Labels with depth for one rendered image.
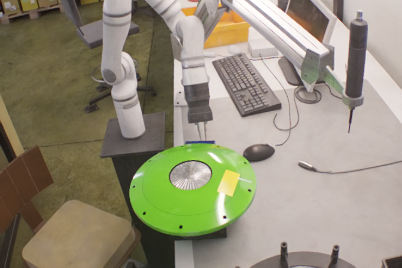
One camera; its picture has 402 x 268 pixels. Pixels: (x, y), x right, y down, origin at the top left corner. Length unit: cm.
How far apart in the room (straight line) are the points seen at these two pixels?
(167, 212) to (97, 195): 172
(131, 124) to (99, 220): 40
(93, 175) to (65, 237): 124
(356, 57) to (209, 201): 45
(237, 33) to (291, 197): 102
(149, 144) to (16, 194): 57
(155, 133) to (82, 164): 142
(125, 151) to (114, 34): 44
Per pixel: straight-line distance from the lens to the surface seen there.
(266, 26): 103
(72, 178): 282
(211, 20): 120
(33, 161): 162
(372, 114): 150
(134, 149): 149
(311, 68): 91
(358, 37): 80
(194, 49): 119
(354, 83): 85
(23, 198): 166
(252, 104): 147
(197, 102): 121
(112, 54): 133
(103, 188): 266
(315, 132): 138
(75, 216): 165
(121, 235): 151
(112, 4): 126
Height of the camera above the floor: 175
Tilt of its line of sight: 35 degrees down
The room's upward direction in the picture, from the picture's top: 8 degrees counter-clockwise
